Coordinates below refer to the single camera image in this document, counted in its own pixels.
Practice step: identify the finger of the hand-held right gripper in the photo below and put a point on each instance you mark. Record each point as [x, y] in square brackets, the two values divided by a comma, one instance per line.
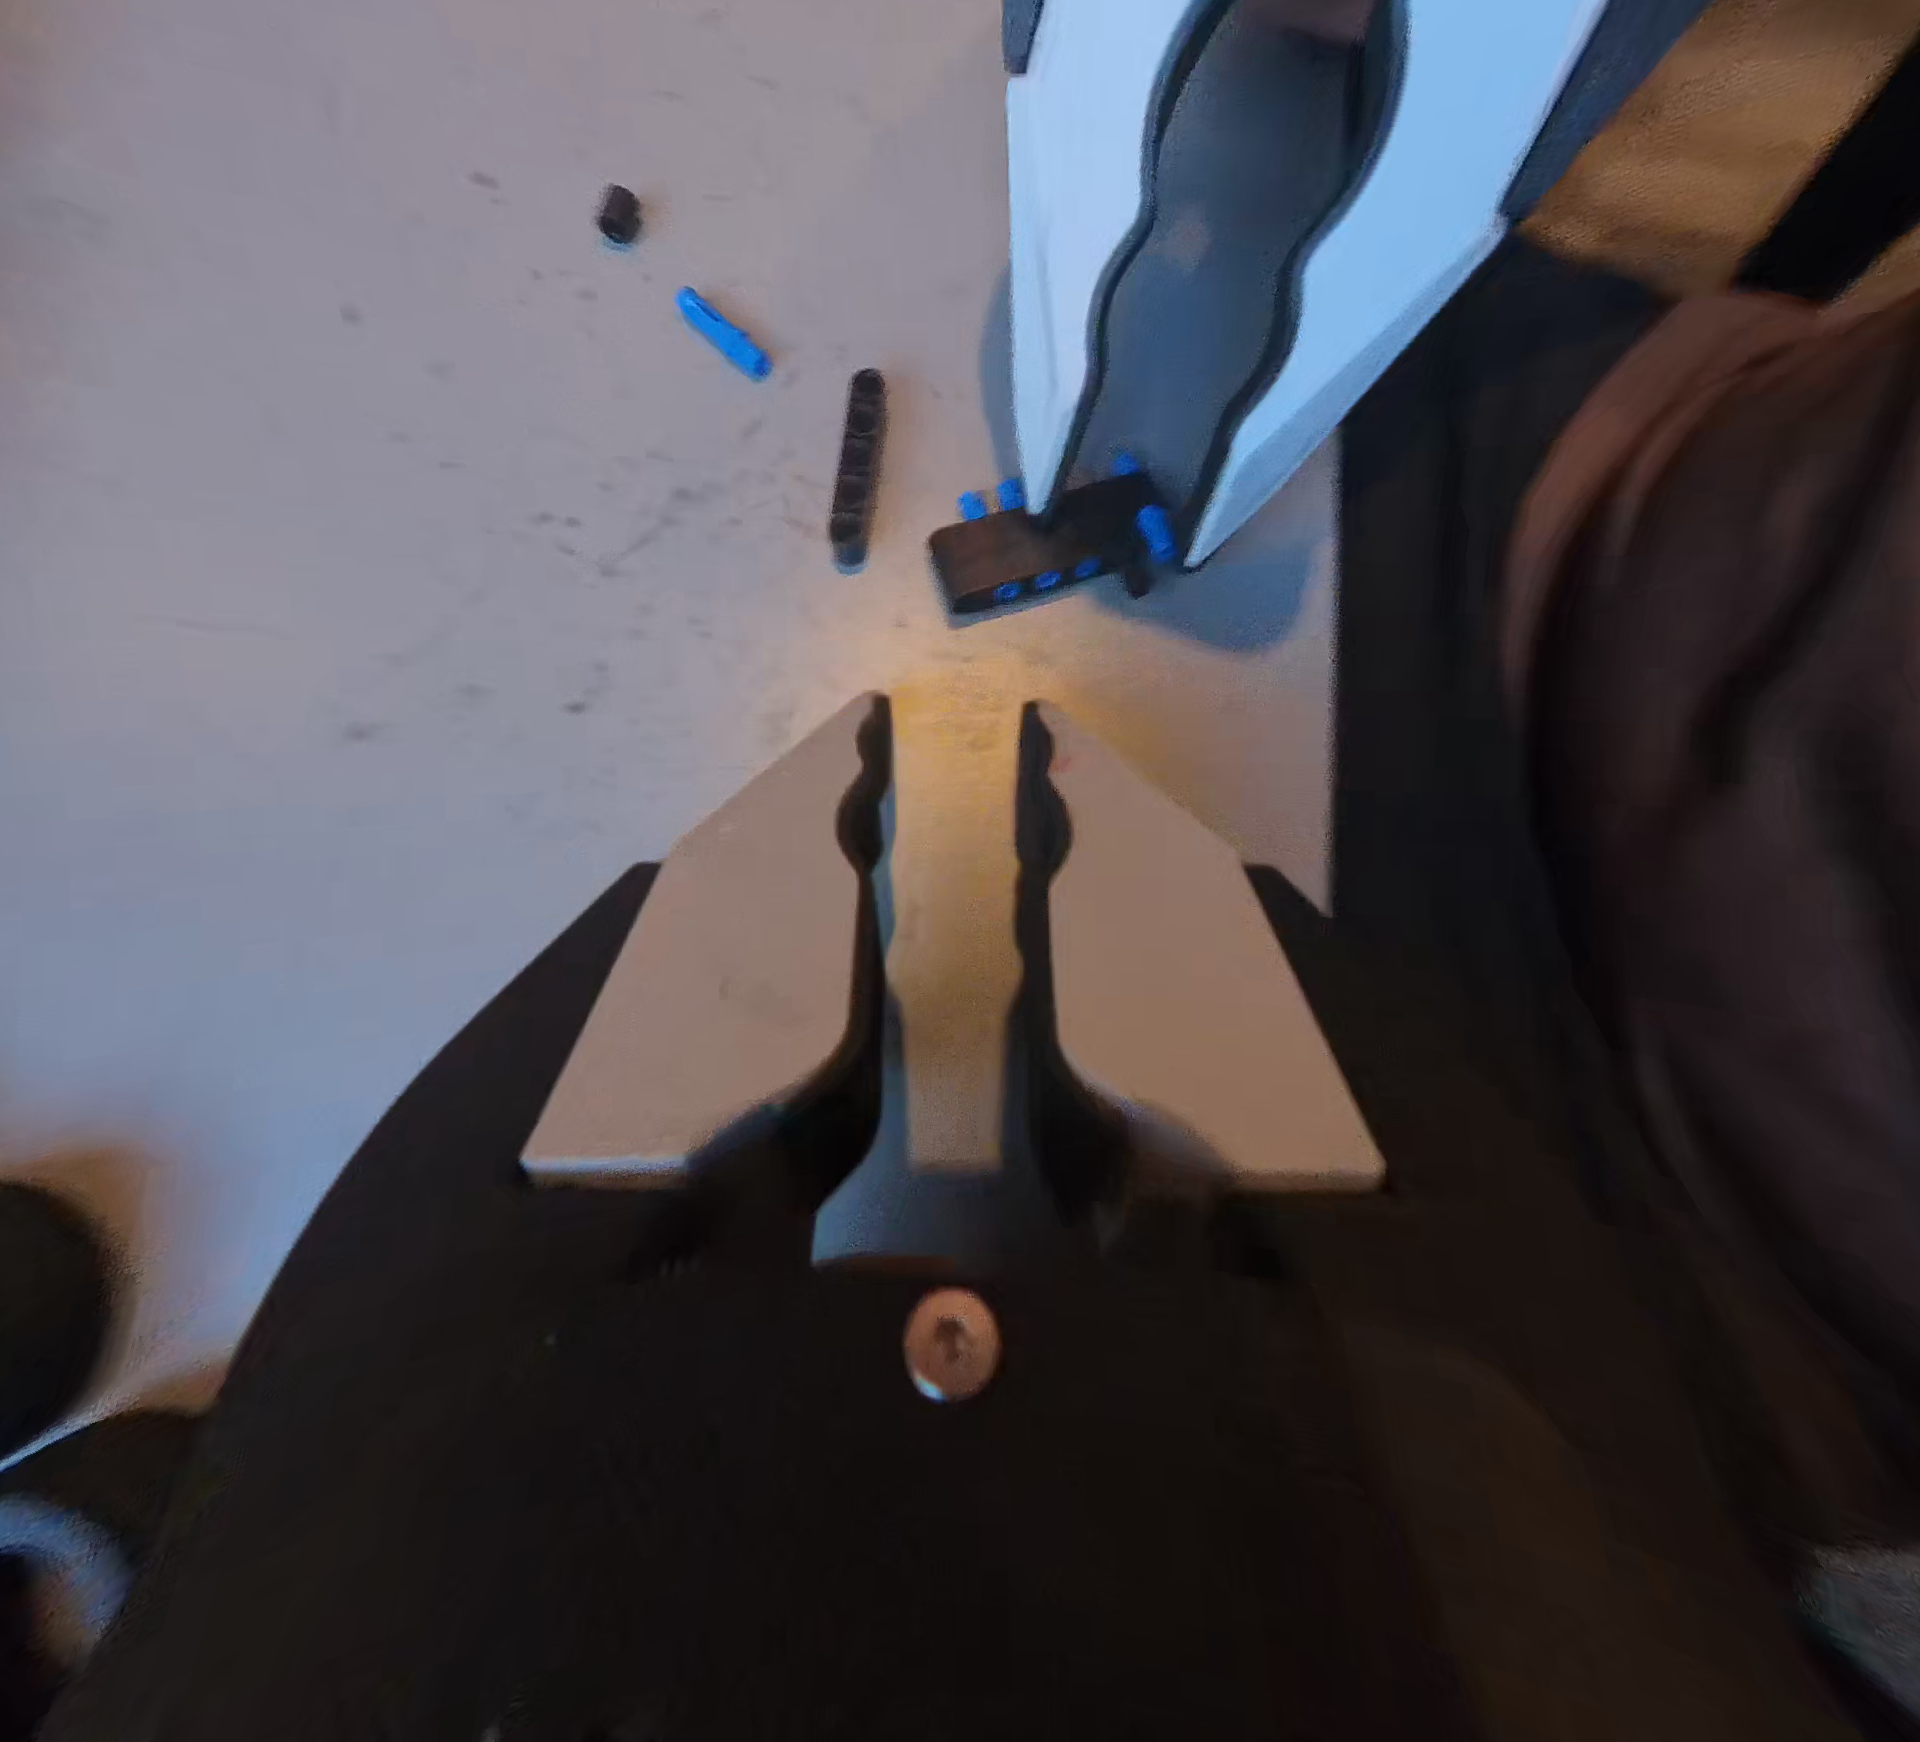
[1094, 93]
[1485, 77]

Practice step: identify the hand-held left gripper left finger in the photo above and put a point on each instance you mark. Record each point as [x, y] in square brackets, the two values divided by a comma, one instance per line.
[719, 1007]

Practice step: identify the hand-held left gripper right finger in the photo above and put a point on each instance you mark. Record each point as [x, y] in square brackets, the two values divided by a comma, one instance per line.
[1199, 1022]

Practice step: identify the black perforated brick beam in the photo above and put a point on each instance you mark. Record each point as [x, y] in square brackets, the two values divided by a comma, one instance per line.
[858, 468]

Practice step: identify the black brick assembly blue pins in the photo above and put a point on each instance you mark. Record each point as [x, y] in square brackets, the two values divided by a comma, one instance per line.
[1034, 549]

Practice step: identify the white desk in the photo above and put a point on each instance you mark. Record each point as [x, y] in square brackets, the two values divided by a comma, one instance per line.
[375, 573]

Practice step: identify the blue connector pin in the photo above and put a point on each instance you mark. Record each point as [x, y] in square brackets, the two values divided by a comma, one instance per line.
[723, 336]

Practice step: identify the small black bushing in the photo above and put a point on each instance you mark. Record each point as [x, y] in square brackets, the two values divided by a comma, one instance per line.
[619, 216]

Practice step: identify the person's brown shirt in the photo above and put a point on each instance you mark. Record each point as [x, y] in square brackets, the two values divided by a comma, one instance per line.
[1724, 723]

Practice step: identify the black chair frame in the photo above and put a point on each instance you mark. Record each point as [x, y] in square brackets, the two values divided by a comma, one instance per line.
[1844, 198]

